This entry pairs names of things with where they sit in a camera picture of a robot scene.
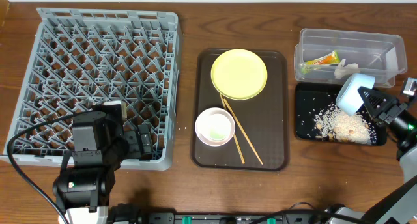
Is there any green orange snack wrapper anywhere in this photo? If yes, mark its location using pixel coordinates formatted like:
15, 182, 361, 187
301, 50, 340, 74

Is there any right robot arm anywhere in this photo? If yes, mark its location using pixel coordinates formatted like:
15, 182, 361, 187
336, 87, 416, 223

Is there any wooden chopstick left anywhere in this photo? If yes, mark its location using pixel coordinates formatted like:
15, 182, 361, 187
219, 93, 245, 165

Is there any black waste tray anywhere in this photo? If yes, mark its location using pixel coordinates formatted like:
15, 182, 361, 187
295, 83, 387, 146

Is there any pink white bowl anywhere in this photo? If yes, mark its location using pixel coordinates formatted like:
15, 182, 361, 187
195, 107, 235, 147

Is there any dark brown serving tray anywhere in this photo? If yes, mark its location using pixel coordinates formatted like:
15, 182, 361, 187
190, 51, 289, 171

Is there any grey dishwasher rack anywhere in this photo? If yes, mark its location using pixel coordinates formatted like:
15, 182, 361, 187
8, 8, 182, 171

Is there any clear plastic waste bin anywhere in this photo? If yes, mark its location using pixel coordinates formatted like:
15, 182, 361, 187
294, 29, 407, 88

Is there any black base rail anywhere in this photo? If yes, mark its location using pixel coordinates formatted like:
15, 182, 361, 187
105, 204, 327, 224

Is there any white cup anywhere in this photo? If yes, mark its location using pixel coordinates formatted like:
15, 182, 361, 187
102, 100, 127, 119

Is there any rice and nutshell pile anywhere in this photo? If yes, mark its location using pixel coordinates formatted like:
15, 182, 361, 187
295, 103, 377, 145

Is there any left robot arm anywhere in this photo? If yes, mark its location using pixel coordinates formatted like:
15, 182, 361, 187
53, 111, 152, 223

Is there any light blue bowl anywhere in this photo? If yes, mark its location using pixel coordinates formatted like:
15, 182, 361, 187
336, 73, 375, 116

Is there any yellow round plate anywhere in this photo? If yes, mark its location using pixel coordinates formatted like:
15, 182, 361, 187
210, 49, 268, 100

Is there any white tissue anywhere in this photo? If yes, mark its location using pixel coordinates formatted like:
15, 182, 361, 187
334, 59, 360, 79

